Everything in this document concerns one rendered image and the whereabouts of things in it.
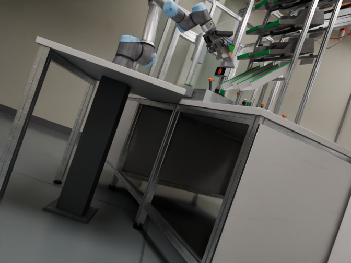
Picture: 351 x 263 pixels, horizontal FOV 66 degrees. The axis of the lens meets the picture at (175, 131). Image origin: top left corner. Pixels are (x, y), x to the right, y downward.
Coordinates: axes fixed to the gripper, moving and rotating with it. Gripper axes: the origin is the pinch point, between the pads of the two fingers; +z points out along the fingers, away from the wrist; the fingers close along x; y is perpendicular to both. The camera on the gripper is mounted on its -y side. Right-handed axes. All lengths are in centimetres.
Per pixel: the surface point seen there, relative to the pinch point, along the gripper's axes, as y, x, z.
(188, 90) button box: 25.3, -16.9, 4.9
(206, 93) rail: 22.4, -2.4, 9.6
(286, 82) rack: -2.3, 33.0, 20.0
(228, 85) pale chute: 9.0, 1.0, 12.9
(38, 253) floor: 135, 21, 15
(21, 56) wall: 97, -395, -128
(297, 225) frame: 41, 51, 72
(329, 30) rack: -42, 33, 12
